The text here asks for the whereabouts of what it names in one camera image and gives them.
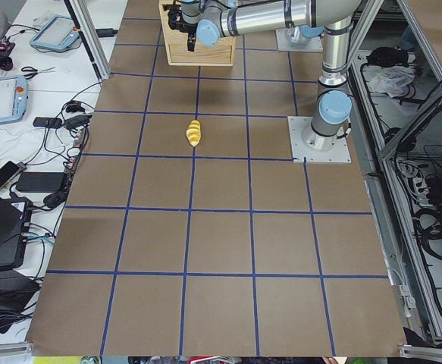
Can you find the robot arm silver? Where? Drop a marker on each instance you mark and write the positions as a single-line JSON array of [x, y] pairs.
[[304, 33], [202, 33]]

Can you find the black laptop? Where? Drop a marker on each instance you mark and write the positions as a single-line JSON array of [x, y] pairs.
[[15, 215]]

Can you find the black handled scissors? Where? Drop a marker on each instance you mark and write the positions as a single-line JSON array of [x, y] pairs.
[[30, 72]]

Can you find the wooden drawer cabinet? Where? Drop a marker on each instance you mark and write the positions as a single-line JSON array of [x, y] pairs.
[[219, 55]]

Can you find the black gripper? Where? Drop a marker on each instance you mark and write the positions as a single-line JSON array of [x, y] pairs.
[[191, 26]]

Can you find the aluminium frame post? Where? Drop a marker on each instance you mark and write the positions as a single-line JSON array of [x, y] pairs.
[[79, 13]]

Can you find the black power brick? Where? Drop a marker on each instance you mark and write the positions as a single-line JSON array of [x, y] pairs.
[[40, 182]]

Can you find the far teach pendant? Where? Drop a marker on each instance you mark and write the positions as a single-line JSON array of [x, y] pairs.
[[58, 35]]

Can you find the teach pendant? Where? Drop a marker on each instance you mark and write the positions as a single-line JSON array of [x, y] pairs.
[[13, 98], [58, 35]]

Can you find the near teach pendant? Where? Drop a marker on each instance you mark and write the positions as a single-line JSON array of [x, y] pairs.
[[13, 98]]

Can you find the yellow bread roll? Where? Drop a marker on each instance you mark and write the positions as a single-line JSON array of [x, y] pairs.
[[194, 133]]

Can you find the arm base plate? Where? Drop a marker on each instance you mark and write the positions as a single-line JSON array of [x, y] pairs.
[[309, 147], [283, 44]]

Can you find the black smartphone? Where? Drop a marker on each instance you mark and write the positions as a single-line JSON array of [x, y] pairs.
[[8, 171]]

